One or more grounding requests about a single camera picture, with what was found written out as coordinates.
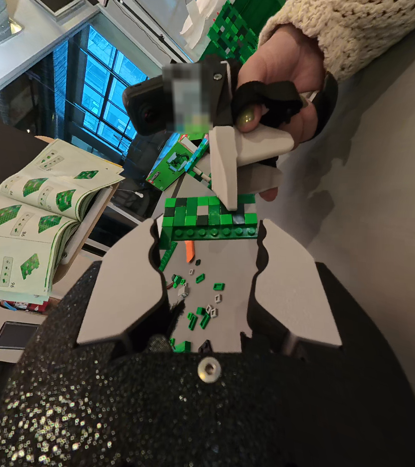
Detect green mosaic lego plate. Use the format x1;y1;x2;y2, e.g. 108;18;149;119
159;195;259;251

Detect person's right hand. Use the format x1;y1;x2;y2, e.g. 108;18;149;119
235;23;331;202

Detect crumpled white papers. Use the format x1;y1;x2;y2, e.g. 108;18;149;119
179;0;227;49

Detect green lego box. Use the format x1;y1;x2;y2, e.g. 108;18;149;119
146;132;211;191

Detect lego instruction booklet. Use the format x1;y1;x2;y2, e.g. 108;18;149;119
0;139;125;304

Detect long green lego plate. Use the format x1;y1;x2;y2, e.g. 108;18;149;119
158;241;179;273

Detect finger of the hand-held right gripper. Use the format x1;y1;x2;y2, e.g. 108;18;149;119
208;125;239;211

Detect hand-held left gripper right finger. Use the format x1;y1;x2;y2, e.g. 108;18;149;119
246;219;343;354

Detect large window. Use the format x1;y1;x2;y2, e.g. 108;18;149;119
52;25;149;162

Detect lego pieces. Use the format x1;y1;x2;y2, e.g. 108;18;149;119
169;258;227;353

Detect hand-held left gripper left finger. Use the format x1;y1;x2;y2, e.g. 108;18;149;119
76;218;169;351

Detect lego creeper figure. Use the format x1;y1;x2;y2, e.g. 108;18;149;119
206;15;260;68

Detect white book stand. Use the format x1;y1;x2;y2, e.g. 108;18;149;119
34;135;121;286

